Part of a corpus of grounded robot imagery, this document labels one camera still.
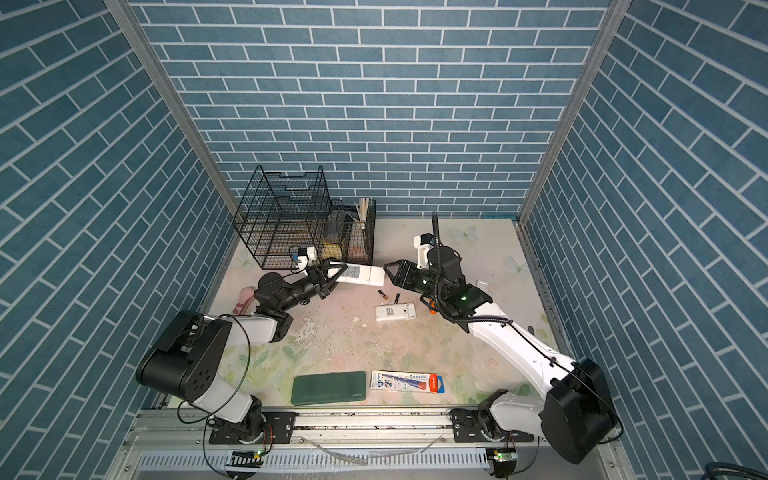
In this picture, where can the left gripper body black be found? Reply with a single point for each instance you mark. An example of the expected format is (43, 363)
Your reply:
(299, 294)

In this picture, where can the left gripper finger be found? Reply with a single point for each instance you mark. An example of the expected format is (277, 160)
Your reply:
(328, 267)
(324, 285)

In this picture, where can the black wire mesh basket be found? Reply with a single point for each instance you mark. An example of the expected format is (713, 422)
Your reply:
(354, 225)

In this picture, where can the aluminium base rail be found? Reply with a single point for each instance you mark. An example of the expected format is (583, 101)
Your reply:
(433, 442)

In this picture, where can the yellow item in basket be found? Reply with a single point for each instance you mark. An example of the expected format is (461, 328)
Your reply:
(332, 250)

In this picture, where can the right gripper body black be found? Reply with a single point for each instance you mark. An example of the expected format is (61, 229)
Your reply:
(424, 283)

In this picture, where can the green flat case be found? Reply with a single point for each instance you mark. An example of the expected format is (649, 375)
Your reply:
(339, 387)

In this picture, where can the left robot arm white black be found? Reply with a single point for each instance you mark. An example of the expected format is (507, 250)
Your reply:
(204, 360)

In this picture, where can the black wire file rack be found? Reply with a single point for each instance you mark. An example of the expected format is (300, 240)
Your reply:
(279, 213)

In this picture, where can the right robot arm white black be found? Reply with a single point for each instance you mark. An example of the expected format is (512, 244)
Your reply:
(572, 408)

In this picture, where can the white blue red package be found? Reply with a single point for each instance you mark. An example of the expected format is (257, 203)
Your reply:
(407, 382)

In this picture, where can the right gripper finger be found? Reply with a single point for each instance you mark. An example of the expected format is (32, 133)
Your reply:
(401, 280)
(400, 266)

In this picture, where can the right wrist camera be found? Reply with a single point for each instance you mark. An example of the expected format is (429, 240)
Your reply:
(423, 243)

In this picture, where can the pink object on table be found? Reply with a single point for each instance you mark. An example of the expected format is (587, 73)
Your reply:
(245, 299)

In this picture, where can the white remote control with screen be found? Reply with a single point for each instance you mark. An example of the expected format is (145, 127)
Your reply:
(362, 275)

